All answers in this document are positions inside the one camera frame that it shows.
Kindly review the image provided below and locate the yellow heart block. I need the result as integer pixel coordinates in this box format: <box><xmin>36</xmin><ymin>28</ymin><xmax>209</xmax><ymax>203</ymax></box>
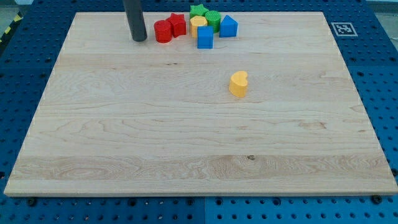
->
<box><xmin>229</xmin><ymin>70</ymin><xmax>248</xmax><ymax>98</ymax></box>

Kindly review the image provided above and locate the blue cube block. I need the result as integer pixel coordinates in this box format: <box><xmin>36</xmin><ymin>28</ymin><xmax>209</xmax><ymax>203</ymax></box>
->
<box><xmin>197</xmin><ymin>26</ymin><xmax>214</xmax><ymax>49</ymax></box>

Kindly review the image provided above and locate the light wooden board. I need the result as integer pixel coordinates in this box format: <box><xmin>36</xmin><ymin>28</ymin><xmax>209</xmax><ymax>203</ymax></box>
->
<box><xmin>4</xmin><ymin>12</ymin><xmax>397</xmax><ymax>197</ymax></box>

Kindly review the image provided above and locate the blue triangle block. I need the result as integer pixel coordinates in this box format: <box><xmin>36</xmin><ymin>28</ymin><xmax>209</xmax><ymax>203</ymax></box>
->
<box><xmin>219</xmin><ymin>15</ymin><xmax>238</xmax><ymax>38</ymax></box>

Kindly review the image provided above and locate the red cylinder block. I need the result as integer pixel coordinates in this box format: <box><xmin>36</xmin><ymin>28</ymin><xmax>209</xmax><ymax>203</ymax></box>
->
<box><xmin>154</xmin><ymin>20</ymin><xmax>172</xmax><ymax>43</ymax></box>

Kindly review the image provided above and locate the yellow hexagon block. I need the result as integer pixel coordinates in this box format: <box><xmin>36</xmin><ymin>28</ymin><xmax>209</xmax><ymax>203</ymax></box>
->
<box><xmin>190</xmin><ymin>16</ymin><xmax>208</xmax><ymax>38</ymax></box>

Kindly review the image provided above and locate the red star block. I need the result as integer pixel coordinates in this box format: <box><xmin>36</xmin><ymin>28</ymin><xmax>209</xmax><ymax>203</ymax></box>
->
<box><xmin>167</xmin><ymin>13</ymin><xmax>187</xmax><ymax>38</ymax></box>

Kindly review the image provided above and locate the green cylinder block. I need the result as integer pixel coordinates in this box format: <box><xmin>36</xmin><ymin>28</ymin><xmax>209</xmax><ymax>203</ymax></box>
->
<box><xmin>205</xmin><ymin>11</ymin><xmax>221</xmax><ymax>33</ymax></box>

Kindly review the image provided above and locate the green star block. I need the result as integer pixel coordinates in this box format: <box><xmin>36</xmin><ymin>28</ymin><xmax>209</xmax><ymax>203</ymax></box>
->
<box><xmin>190</xmin><ymin>4</ymin><xmax>209</xmax><ymax>18</ymax></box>

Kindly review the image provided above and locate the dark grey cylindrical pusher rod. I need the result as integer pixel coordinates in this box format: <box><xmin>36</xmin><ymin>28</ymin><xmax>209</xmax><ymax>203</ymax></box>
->
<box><xmin>123</xmin><ymin>0</ymin><xmax>147</xmax><ymax>42</ymax></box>

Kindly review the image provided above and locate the white fiducial marker tag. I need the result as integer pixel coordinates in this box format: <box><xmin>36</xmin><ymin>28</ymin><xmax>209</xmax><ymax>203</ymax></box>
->
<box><xmin>331</xmin><ymin>22</ymin><xmax>358</xmax><ymax>37</ymax></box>

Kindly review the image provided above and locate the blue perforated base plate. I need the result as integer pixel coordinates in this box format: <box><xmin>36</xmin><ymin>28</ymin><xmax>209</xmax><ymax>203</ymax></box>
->
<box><xmin>1</xmin><ymin>0</ymin><xmax>397</xmax><ymax>223</ymax></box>

